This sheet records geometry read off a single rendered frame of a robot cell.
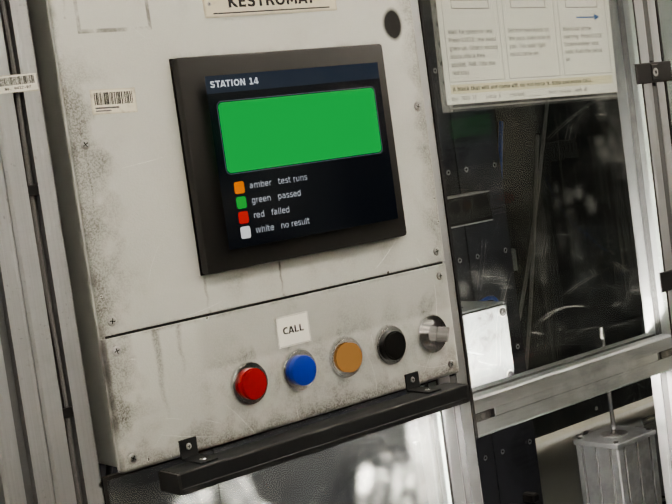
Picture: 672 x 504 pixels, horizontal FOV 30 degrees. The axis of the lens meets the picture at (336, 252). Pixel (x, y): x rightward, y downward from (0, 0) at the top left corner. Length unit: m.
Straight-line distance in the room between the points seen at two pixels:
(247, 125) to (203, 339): 0.20
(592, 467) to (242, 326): 0.84
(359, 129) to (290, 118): 0.09
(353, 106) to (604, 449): 0.81
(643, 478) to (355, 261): 0.78
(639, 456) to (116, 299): 1.00
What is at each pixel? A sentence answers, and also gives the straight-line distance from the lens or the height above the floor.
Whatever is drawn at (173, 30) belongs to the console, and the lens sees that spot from 1.18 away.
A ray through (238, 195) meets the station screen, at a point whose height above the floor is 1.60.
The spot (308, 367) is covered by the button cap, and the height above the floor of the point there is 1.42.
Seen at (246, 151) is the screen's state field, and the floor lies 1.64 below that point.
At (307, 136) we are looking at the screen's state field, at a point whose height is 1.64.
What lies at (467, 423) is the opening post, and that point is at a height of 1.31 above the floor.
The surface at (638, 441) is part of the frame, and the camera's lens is 1.90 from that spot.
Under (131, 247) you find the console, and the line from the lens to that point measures 1.13.
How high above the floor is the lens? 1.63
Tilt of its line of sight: 5 degrees down
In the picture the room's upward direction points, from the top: 8 degrees counter-clockwise
